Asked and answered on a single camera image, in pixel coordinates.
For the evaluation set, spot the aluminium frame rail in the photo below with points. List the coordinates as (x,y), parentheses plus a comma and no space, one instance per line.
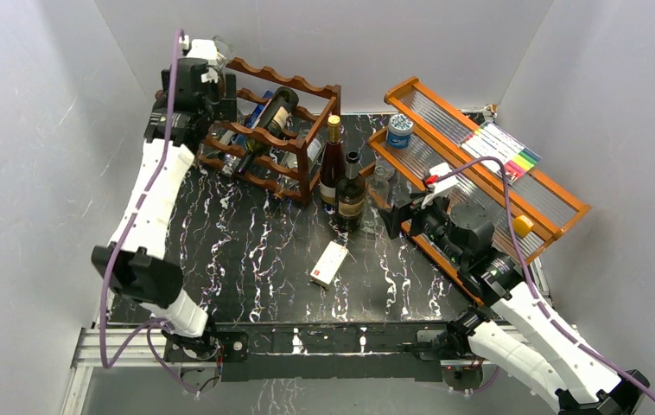
(145,347)

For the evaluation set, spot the brown wooden wine rack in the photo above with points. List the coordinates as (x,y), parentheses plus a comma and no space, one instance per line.
(287,140)

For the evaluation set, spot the green wine bottle brown label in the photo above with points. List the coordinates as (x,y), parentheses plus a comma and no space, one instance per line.
(350,195)

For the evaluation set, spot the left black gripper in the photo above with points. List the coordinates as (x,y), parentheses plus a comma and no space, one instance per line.
(225,109)

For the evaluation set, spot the clear glass bottle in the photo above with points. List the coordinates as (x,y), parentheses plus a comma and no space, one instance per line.
(377,195)

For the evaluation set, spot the clear bottle gold label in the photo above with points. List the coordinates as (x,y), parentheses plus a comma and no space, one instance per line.
(225,52)

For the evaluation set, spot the clear bottle white label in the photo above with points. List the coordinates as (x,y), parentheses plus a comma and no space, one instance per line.
(289,160)

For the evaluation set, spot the dark bottle cream label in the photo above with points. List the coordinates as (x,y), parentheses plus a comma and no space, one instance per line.
(273,120)

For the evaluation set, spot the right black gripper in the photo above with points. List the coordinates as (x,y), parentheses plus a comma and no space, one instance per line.
(394,215)

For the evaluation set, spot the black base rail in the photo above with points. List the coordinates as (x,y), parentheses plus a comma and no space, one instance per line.
(337,350)

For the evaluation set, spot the blue lidded jar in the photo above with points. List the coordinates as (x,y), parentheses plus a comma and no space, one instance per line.
(400,129)

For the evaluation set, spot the white rectangular box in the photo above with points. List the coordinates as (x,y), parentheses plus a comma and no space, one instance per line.
(328,265)

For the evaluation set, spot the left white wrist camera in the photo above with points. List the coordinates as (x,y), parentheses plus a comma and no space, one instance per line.
(203,49)

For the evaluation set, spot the blue patterned bottle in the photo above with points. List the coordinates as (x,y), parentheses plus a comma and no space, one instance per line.
(249,122)

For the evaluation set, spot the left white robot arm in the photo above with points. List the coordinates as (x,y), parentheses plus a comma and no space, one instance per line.
(195,94)

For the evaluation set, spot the pack of coloured markers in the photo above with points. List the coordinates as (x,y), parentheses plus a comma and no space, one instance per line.
(490,140)

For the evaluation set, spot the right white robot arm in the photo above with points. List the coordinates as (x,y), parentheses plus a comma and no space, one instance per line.
(513,329)

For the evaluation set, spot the dark red wine bottle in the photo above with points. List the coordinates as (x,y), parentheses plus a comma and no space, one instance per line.
(333,163)

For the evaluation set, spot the orange tiered display shelf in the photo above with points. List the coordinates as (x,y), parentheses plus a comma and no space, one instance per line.
(438,132)

